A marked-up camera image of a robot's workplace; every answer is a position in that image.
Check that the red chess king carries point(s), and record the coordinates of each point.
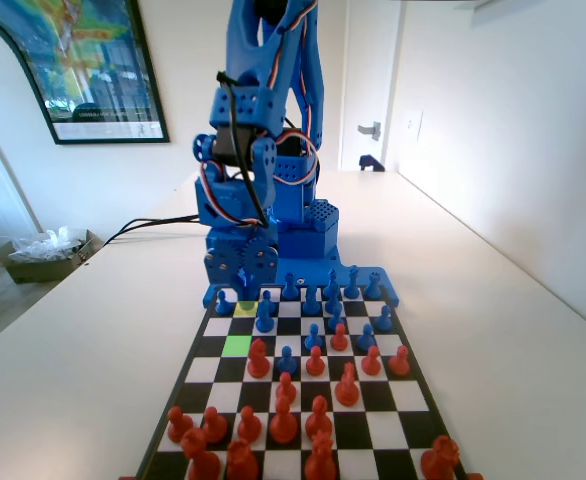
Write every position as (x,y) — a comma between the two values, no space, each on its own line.
(320,460)

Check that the cardboard box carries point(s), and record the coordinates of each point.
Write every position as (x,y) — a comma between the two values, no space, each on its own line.
(38,271)

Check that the blue board base plate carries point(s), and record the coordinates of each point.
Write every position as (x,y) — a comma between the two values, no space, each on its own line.
(315,272)

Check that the white light switch plate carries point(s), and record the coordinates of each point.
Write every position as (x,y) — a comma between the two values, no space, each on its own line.
(413,126)

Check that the blue chess rook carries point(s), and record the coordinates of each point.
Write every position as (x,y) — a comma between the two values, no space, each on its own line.
(371,287)

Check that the framed map poster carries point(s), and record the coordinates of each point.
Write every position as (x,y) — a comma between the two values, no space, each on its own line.
(88,60)

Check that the clear plastic wrap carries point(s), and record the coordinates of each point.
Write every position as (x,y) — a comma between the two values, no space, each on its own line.
(48,245)

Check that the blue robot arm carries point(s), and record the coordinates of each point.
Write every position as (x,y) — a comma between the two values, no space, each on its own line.
(298,220)

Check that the blue geared gripper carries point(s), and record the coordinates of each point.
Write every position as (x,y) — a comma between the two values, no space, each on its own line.
(234,258)

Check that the blue chess pawn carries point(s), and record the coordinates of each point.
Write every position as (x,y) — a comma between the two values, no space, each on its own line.
(336,321)
(366,339)
(221,304)
(313,339)
(332,300)
(383,321)
(286,362)
(266,297)
(246,303)

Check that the red chess pawn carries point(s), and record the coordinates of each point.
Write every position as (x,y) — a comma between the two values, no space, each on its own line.
(179,426)
(248,427)
(315,363)
(339,339)
(286,390)
(371,363)
(214,427)

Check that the chessboard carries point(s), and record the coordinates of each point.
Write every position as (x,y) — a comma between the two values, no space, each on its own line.
(388,400)

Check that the white door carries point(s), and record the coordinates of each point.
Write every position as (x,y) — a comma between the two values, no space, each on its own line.
(370,75)

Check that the red chess queen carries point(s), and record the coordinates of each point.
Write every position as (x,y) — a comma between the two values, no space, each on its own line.
(242,462)

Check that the blue table clamp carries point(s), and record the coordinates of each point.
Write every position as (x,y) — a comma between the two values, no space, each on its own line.
(368,162)

